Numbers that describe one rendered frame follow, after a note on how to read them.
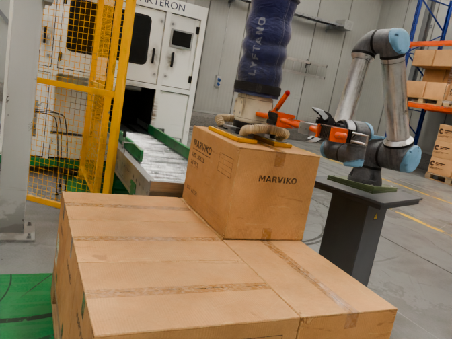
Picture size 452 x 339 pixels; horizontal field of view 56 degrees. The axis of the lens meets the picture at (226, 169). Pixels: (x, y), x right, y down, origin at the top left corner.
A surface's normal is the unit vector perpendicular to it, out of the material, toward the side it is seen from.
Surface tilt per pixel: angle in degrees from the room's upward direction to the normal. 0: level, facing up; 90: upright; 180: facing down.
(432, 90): 90
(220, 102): 90
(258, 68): 74
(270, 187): 90
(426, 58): 90
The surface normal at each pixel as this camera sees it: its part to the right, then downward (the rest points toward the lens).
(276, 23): 0.22, -0.01
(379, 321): 0.40, 0.24
